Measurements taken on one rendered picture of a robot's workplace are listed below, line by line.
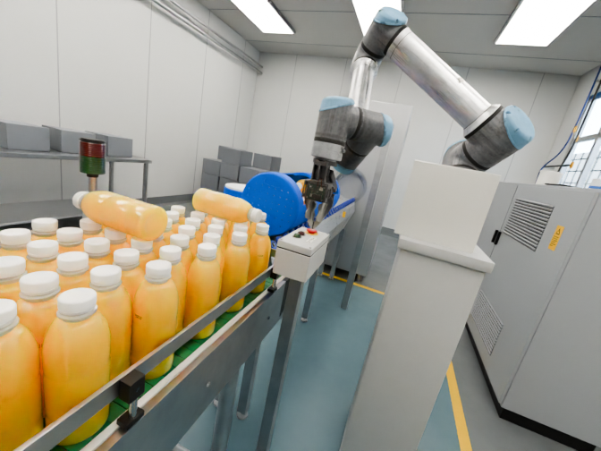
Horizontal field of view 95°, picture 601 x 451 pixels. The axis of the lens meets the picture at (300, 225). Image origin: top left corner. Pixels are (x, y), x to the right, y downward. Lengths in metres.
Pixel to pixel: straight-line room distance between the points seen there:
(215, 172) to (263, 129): 2.29
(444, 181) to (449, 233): 0.20
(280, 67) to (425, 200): 6.36
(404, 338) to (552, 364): 1.15
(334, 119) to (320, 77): 6.04
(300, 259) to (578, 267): 1.63
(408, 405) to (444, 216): 0.81
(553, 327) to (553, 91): 5.10
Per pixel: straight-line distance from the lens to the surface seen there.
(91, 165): 1.02
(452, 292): 1.19
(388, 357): 1.33
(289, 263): 0.76
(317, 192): 0.78
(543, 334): 2.16
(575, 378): 2.33
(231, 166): 5.07
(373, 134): 0.84
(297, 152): 6.70
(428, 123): 6.28
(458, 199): 1.17
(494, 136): 1.24
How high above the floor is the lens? 1.33
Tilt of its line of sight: 14 degrees down
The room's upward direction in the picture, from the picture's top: 11 degrees clockwise
